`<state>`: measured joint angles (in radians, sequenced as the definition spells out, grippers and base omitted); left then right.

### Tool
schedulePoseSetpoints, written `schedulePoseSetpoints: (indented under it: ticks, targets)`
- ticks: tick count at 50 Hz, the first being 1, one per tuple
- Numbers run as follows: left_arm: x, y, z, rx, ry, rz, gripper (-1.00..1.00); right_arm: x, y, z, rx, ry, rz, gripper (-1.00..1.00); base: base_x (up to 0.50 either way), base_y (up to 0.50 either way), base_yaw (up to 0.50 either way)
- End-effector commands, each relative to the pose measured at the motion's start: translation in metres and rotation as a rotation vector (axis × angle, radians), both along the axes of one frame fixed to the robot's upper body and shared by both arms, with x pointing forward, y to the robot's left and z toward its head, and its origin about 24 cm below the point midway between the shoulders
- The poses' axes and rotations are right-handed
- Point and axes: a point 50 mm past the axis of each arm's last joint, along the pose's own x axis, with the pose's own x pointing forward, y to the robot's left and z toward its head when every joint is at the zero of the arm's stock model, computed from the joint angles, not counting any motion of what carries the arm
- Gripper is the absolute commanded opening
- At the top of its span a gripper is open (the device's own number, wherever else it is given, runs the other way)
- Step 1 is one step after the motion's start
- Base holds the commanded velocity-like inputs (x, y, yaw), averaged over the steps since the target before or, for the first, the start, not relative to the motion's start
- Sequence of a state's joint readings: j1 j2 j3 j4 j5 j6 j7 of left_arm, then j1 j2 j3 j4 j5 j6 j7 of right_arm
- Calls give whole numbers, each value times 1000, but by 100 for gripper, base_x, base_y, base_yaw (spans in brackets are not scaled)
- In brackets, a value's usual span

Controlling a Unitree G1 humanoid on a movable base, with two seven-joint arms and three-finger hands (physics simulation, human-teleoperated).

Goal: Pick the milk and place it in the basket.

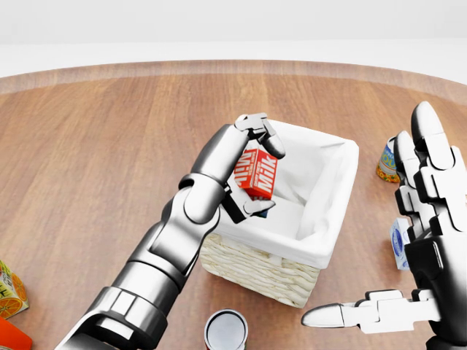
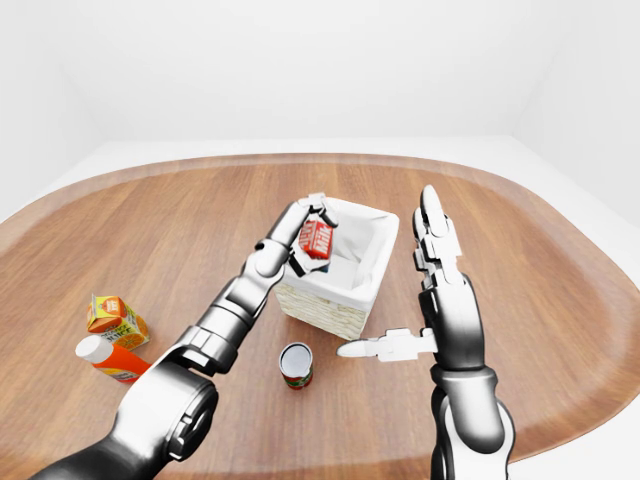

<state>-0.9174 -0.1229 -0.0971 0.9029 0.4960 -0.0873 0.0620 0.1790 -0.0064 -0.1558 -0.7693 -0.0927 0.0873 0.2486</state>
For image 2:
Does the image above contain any red tin can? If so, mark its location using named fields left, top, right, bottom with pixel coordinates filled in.
left=278, top=341, right=315, bottom=391

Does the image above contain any red milk carton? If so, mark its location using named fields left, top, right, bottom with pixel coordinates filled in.
left=297, top=218, right=336, bottom=261

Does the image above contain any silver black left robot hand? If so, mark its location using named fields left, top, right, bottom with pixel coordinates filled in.
left=253, top=192, right=340, bottom=279

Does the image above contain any wicker basket with white liner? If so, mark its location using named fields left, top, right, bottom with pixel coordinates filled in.
left=272, top=197, right=401, bottom=343

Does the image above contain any orange bottle with white cap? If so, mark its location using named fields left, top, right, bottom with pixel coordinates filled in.
left=74, top=334, right=153, bottom=385

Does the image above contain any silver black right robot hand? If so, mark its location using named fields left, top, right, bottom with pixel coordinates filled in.
left=336, top=184, right=487, bottom=372

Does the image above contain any orange juice carton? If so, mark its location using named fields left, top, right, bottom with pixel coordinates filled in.
left=86, top=293, right=151, bottom=352

